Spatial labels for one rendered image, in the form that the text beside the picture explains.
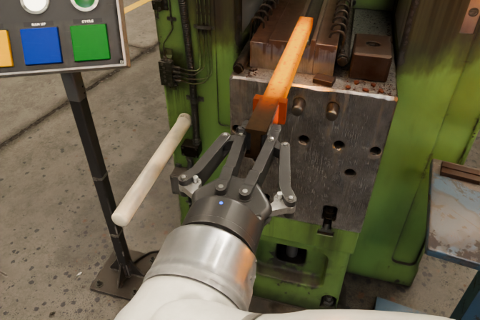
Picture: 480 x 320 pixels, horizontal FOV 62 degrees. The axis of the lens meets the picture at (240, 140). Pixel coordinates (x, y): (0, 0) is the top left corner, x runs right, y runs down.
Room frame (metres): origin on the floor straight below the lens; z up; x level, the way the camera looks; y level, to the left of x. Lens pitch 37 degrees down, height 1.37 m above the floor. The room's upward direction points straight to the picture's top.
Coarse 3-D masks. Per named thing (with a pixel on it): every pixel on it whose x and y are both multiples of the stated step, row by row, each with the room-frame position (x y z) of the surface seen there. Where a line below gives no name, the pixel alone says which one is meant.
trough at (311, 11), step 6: (312, 0) 1.14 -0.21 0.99; (318, 0) 1.16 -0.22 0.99; (312, 6) 1.10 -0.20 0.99; (318, 6) 1.10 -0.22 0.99; (306, 12) 1.03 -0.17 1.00; (312, 12) 1.06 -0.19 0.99; (318, 12) 1.06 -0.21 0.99; (318, 18) 0.98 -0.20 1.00; (312, 30) 0.94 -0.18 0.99; (312, 36) 0.87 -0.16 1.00
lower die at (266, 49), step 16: (288, 0) 1.17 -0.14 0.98; (304, 0) 1.14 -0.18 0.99; (336, 0) 1.14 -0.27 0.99; (272, 16) 1.04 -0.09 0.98; (288, 16) 1.02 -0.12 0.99; (320, 16) 0.99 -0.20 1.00; (256, 32) 0.94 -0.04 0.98; (272, 32) 0.94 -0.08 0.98; (288, 32) 0.91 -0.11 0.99; (320, 32) 0.91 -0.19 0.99; (256, 48) 0.88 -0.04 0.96; (272, 48) 0.87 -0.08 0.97; (320, 48) 0.84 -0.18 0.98; (336, 48) 0.83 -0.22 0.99; (256, 64) 0.88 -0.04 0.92; (272, 64) 0.87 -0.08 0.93; (304, 64) 0.85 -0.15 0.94; (320, 64) 0.84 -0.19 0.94
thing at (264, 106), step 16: (304, 32) 0.73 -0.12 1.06; (288, 48) 0.66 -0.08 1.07; (304, 48) 0.71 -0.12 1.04; (288, 64) 0.59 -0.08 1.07; (272, 80) 0.53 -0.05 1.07; (288, 80) 0.54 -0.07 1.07; (256, 96) 0.47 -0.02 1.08; (272, 96) 0.47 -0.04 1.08; (256, 112) 0.43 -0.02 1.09; (272, 112) 0.43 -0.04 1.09; (256, 128) 0.39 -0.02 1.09; (256, 144) 0.39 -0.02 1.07
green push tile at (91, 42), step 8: (96, 24) 0.83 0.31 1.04; (104, 24) 0.83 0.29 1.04; (72, 32) 0.82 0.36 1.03; (80, 32) 0.82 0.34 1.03; (88, 32) 0.82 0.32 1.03; (96, 32) 0.82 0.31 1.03; (104, 32) 0.83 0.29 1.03; (72, 40) 0.81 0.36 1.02; (80, 40) 0.81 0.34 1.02; (88, 40) 0.81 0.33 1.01; (96, 40) 0.81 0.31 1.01; (104, 40) 0.82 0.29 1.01; (80, 48) 0.80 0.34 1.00; (88, 48) 0.80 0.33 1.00; (96, 48) 0.81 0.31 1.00; (104, 48) 0.81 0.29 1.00; (80, 56) 0.79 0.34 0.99; (88, 56) 0.79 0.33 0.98; (96, 56) 0.80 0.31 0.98; (104, 56) 0.80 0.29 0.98
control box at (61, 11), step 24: (0, 0) 0.84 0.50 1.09; (48, 0) 0.85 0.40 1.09; (72, 0) 0.85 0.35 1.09; (96, 0) 0.86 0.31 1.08; (120, 0) 0.90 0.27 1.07; (0, 24) 0.81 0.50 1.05; (24, 24) 0.82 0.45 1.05; (48, 24) 0.82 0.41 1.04; (72, 24) 0.83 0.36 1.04; (120, 24) 0.85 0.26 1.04; (72, 48) 0.81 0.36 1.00; (120, 48) 0.82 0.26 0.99; (0, 72) 0.76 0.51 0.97; (24, 72) 0.77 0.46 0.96; (48, 72) 0.78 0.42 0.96; (72, 72) 0.84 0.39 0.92
